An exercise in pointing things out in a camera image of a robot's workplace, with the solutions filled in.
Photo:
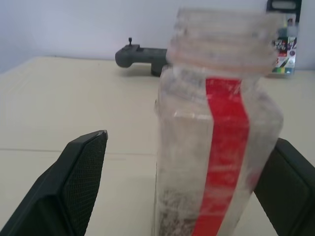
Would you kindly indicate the clear plastic bottle red tape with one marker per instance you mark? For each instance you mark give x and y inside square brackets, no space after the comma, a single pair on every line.
[187,137]

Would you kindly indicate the grey handheld controller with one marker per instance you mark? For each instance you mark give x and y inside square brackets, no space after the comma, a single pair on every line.
[140,57]

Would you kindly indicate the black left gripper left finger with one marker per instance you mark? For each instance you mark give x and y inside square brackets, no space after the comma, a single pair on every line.
[61,182]

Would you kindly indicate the colourful marker pen pack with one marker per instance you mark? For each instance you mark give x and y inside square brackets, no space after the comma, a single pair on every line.
[288,44]

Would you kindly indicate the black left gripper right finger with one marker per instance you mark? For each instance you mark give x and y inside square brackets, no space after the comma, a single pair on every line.
[290,184]

